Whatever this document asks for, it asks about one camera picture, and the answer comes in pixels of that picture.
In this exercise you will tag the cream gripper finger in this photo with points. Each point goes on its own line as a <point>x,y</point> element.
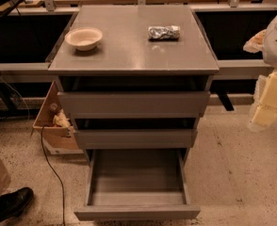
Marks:
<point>255,44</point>
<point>263,111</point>

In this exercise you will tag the silver blue redbull can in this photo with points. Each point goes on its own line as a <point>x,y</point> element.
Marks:
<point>170,32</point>

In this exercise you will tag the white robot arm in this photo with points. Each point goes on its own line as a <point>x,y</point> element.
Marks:
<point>269,51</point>

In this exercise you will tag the grey drawer cabinet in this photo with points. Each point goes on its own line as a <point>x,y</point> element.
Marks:
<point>125,49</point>

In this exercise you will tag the grey bottom drawer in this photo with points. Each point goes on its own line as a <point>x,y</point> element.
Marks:
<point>137,185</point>

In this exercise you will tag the grey drawer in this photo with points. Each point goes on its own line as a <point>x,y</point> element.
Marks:
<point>137,185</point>
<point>135,133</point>
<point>141,97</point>

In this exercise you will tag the grey top drawer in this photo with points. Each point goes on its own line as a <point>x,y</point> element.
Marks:
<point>141,97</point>

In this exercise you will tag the grey middle drawer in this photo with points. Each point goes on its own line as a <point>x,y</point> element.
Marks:
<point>135,133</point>

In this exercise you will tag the white paper bowl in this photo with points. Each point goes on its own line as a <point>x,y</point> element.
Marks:
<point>84,38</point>

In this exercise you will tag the crumpled item in box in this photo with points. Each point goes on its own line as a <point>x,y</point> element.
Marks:
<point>59,118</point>

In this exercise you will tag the wooden box on floor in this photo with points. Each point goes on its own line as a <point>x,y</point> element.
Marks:
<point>56,137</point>

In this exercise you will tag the black leather shoe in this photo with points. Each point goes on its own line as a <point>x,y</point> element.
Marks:
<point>13,204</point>

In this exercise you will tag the grey metal rail frame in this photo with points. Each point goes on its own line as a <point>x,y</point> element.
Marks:
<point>227,28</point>

